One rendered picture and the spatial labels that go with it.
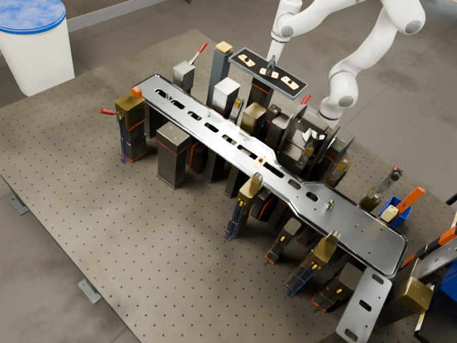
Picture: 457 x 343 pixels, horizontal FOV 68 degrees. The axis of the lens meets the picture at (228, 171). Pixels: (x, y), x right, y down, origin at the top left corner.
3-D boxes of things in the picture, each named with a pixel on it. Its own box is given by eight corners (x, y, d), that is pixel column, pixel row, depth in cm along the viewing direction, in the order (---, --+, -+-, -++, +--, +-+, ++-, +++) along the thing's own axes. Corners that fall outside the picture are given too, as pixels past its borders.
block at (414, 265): (368, 304, 148) (408, 280, 124) (377, 283, 155) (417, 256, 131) (374, 309, 147) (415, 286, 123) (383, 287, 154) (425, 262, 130)
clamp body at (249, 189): (219, 235, 156) (232, 194, 129) (234, 218, 163) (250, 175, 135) (230, 244, 155) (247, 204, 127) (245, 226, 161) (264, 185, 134)
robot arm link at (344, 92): (339, 105, 179) (358, 67, 160) (344, 131, 168) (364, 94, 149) (317, 102, 178) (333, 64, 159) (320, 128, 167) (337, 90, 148)
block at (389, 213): (347, 248, 163) (387, 209, 134) (349, 243, 165) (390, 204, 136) (353, 252, 162) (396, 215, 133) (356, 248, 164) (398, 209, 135)
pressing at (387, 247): (123, 92, 160) (122, 90, 158) (157, 72, 172) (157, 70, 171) (390, 284, 124) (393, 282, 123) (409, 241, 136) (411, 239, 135)
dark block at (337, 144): (296, 199, 175) (329, 145, 142) (303, 190, 179) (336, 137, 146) (305, 204, 174) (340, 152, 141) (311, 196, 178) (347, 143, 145)
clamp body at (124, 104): (115, 158, 172) (107, 104, 144) (136, 143, 180) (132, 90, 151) (128, 167, 170) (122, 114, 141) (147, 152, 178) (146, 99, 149)
